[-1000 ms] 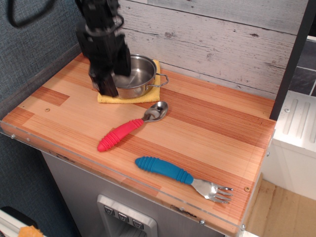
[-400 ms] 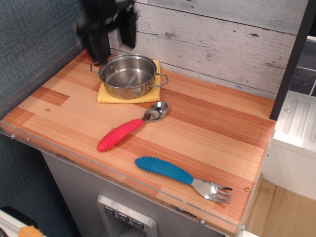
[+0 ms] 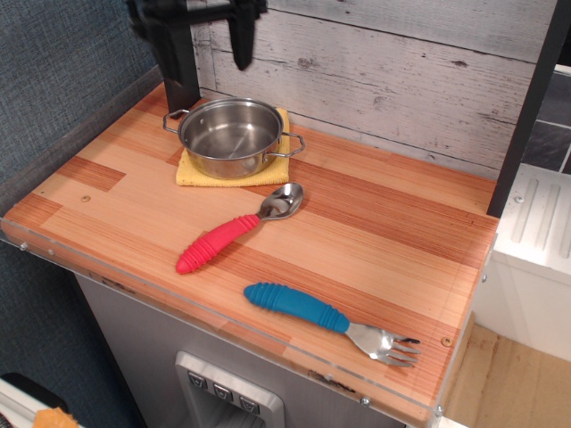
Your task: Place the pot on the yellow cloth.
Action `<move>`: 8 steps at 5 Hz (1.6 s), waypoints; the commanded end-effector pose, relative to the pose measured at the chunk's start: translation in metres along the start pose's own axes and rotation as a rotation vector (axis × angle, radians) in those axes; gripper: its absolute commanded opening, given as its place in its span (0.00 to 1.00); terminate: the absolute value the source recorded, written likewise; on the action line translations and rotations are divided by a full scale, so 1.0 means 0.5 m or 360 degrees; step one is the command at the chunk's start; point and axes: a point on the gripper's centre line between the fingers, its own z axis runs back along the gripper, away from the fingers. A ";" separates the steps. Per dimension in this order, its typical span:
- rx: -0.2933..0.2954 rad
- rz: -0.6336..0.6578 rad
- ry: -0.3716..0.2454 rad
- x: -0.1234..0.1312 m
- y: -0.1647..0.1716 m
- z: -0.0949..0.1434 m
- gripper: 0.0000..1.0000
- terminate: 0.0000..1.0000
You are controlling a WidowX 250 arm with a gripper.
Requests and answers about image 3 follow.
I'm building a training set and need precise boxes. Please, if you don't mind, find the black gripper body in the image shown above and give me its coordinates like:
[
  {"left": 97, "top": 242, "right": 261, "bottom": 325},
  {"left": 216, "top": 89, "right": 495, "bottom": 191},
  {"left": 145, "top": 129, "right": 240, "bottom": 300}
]
[{"left": 126, "top": 1, "right": 268, "bottom": 33}]

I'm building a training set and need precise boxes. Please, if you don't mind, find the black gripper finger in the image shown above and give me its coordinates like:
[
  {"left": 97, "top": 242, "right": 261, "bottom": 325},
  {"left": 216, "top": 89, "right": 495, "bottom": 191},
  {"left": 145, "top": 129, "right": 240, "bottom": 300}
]
[
  {"left": 229, "top": 1, "right": 258, "bottom": 70},
  {"left": 146, "top": 15, "right": 185, "bottom": 85}
]

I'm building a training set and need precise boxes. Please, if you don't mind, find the silver steel pan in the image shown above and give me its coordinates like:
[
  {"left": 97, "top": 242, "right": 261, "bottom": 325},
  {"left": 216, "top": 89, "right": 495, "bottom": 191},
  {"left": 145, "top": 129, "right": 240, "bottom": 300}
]
[{"left": 162, "top": 97, "right": 306, "bottom": 180}]

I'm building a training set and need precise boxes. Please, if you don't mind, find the yellow folded rag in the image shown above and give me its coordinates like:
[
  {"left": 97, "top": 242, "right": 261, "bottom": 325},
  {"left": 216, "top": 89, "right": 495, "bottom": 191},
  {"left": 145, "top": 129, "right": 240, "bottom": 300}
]
[{"left": 176, "top": 109, "right": 289, "bottom": 187}]

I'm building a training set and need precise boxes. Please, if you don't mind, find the silver toy fridge cabinet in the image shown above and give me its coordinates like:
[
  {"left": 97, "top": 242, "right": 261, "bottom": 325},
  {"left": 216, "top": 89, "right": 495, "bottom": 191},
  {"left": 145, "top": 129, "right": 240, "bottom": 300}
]
[{"left": 78, "top": 276, "right": 402, "bottom": 427}]

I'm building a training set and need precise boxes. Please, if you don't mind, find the grey ice dispenser panel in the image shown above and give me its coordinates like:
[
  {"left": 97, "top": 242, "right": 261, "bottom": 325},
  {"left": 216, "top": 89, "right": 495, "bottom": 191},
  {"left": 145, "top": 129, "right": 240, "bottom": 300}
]
[{"left": 175, "top": 351, "right": 286, "bottom": 427}]

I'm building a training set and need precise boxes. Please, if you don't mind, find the white toy sink unit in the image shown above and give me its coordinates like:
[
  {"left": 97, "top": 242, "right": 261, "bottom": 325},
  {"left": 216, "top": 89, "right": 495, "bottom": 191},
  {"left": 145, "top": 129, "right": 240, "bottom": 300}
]
[{"left": 472, "top": 164, "right": 570, "bottom": 360}]

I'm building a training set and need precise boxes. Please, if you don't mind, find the orange object bottom left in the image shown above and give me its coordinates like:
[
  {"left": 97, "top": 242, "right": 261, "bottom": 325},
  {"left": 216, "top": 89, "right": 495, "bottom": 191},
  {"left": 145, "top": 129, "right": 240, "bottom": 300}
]
[{"left": 32, "top": 407, "right": 79, "bottom": 428}]

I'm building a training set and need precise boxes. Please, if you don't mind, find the dark left shelf post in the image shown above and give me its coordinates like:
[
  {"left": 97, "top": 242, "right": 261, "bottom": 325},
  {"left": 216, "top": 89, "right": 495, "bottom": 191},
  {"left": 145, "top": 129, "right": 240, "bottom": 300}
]
[{"left": 162, "top": 26, "right": 200, "bottom": 112}]

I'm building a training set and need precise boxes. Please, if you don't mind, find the dark shelf post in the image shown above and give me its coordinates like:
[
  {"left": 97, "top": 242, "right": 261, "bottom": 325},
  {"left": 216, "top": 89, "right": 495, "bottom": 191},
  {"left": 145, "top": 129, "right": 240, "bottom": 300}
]
[
  {"left": 162, "top": 26, "right": 200, "bottom": 112},
  {"left": 486, "top": 0, "right": 570, "bottom": 218}
]

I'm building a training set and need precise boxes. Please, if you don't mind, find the red handled spoon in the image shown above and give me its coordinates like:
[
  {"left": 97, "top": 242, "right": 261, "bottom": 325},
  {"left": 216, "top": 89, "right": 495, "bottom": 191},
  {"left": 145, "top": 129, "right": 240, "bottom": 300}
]
[{"left": 175, "top": 183, "right": 304, "bottom": 275}]

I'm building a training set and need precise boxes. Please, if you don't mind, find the dark right shelf post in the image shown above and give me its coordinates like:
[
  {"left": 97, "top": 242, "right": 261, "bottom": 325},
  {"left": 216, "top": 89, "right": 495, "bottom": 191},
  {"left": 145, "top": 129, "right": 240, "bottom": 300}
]
[{"left": 486, "top": 0, "right": 570, "bottom": 218}]

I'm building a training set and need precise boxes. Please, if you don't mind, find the blue handled fork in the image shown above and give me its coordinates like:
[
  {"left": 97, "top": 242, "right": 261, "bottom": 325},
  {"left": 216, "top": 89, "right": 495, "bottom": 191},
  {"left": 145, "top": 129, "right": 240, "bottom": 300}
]
[{"left": 244, "top": 283, "right": 420, "bottom": 367}]

